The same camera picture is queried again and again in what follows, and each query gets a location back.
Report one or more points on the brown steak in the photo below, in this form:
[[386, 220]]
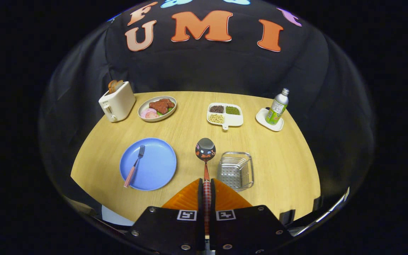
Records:
[[161, 105]]

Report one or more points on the light toast slice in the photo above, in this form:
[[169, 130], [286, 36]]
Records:
[[119, 85]]

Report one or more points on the white divided dish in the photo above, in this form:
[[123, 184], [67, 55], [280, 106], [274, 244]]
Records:
[[235, 120]]

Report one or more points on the green beans pile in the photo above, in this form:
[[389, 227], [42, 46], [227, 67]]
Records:
[[232, 110]]

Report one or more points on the pink ham slice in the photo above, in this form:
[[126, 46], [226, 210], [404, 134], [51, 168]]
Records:
[[153, 115], [144, 112]]

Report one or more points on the green vegetable leaves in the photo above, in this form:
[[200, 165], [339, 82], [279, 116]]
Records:
[[160, 114]]

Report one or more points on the white square coaster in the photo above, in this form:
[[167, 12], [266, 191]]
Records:
[[262, 118]]

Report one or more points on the green label drink bottle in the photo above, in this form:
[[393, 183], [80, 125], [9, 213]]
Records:
[[276, 109]]

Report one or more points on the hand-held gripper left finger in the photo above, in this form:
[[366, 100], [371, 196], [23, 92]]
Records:
[[200, 200]]

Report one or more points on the grey oval food plate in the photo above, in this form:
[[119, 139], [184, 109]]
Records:
[[147, 101]]

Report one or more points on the blue round plate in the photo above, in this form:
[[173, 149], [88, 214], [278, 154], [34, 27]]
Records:
[[154, 166]]

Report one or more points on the dark red beans pile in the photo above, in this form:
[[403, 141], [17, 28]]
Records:
[[216, 109]]

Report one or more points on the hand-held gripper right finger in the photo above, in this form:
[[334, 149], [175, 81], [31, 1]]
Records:
[[212, 200]]

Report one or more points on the black backdrop cloth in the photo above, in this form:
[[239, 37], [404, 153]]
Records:
[[204, 67]]

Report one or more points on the yellow soybeans pile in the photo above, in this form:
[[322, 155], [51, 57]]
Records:
[[216, 118]]

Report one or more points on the cream white toaster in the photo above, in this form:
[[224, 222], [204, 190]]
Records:
[[120, 102]]

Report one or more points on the dark brown toast slice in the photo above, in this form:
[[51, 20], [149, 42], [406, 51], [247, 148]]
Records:
[[111, 86]]

